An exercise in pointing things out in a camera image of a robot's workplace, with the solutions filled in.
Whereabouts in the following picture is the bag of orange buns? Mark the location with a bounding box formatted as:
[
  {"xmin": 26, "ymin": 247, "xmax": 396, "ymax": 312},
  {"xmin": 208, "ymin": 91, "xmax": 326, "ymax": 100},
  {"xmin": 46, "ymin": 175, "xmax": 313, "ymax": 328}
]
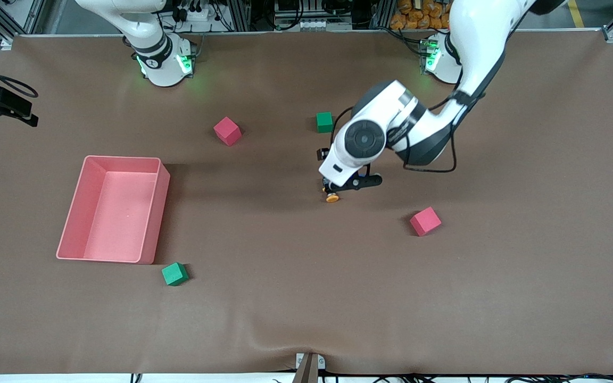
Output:
[{"xmin": 390, "ymin": 0, "xmax": 455, "ymax": 30}]

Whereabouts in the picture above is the white power strip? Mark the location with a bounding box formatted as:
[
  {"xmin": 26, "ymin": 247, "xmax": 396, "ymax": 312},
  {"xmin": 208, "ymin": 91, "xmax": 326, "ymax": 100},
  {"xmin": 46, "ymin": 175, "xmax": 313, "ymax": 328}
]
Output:
[{"xmin": 175, "ymin": 5, "xmax": 218, "ymax": 23}]

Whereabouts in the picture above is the pink plastic bin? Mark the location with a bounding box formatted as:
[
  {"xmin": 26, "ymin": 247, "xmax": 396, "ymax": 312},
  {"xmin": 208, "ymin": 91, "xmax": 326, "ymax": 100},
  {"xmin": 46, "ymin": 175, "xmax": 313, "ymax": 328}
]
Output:
[{"xmin": 56, "ymin": 155, "xmax": 171, "ymax": 265}]

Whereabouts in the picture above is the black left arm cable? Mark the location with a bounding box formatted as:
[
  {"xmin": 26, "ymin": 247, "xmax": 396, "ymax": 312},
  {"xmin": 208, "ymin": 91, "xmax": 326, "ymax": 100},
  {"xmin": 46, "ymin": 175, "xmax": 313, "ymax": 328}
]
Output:
[{"xmin": 316, "ymin": 89, "xmax": 457, "ymax": 174}]

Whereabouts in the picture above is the brown table mat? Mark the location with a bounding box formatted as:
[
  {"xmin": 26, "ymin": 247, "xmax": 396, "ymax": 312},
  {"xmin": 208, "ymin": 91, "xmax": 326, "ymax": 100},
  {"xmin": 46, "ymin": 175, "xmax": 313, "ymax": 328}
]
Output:
[{"xmin": 0, "ymin": 29, "xmax": 613, "ymax": 376}]

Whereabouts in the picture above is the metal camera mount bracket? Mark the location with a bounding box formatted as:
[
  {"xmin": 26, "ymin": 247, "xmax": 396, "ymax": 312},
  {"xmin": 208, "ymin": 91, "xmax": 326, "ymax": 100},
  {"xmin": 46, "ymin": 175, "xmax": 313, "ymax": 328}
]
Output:
[{"xmin": 295, "ymin": 352, "xmax": 326, "ymax": 383}]

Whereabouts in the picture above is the aluminium frame post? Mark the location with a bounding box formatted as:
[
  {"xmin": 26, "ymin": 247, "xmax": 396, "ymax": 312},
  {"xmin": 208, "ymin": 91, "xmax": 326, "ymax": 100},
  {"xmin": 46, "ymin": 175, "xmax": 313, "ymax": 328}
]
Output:
[
  {"xmin": 227, "ymin": 0, "xmax": 252, "ymax": 31},
  {"xmin": 369, "ymin": 0, "xmax": 394, "ymax": 30}
]

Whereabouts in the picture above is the pink foam cube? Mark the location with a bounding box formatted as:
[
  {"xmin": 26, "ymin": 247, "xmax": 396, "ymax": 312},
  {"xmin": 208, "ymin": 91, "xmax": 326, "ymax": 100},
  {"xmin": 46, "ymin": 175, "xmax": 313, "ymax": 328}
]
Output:
[
  {"xmin": 213, "ymin": 116, "xmax": 243, "ymax": 147},
  {"xmin": 410, "ymin": 206, "xmax": 443, "ymax": 237}
]

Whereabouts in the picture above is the white connector strip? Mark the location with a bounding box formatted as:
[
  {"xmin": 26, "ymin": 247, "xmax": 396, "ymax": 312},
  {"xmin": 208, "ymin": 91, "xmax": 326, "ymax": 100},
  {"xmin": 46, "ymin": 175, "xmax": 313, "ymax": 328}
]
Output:
[{"xmin": 295, "ymin": 19, "xmax": 353, "ymax": 31}]

